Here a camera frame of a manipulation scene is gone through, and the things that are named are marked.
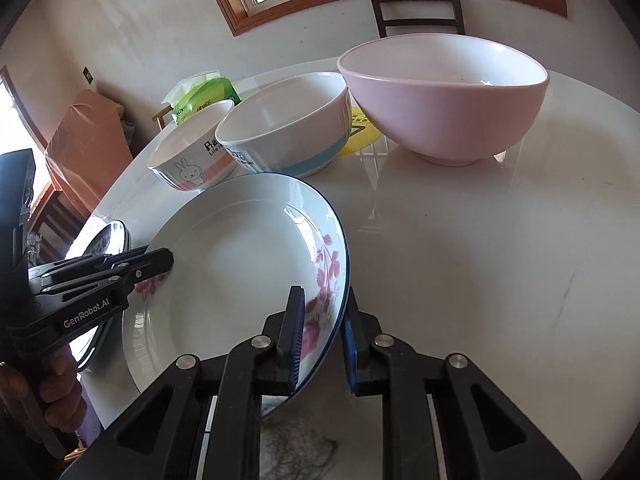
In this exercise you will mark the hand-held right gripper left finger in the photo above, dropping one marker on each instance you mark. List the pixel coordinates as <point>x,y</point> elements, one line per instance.
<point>295,340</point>

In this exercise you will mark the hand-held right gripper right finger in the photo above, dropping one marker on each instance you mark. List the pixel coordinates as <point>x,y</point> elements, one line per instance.
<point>350,355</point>

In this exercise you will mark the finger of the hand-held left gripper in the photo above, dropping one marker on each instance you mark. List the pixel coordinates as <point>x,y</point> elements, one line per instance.
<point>155,262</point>
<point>117,258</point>

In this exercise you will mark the white blue-rimmed plate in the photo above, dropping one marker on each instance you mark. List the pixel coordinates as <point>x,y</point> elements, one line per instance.
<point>104,241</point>

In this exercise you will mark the white floral plate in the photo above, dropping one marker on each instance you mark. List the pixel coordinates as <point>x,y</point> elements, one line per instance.
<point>225,270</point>

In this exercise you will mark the white rabbit print bowl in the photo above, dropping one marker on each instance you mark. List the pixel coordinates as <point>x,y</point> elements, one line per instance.
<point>185,170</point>

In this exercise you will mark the white blue-banded bowl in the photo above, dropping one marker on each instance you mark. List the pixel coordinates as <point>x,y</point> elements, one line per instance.
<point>280,120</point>

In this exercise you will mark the large pink bowl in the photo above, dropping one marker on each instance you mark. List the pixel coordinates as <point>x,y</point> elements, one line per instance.
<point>450,125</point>

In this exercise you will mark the person's left hand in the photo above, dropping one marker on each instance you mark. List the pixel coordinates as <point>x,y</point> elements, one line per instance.
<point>62,390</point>

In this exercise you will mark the dark wooden bench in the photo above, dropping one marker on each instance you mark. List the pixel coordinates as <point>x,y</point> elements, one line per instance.
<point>55,215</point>

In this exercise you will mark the dark hair tangle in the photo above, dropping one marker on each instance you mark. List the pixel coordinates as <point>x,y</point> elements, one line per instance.
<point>300,450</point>

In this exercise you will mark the orange covered furniture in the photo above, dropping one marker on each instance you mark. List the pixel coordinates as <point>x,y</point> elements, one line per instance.
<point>85,140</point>

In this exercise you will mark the light wooden chair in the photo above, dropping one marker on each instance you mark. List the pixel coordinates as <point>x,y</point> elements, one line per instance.
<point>161,117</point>

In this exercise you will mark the green tissue pack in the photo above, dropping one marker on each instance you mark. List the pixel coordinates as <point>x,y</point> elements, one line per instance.
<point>210,95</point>

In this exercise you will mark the round yellow warning sticker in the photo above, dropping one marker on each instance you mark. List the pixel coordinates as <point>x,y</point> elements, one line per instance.
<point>357,135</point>

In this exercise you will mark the dark wooden chair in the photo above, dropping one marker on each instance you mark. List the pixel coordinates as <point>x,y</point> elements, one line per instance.
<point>380,15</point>

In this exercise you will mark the wooden door frame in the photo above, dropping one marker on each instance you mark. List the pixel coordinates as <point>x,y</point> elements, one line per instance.
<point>22,105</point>

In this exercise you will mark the dark wall switch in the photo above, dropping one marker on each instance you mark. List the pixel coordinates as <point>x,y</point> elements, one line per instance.
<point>88,75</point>

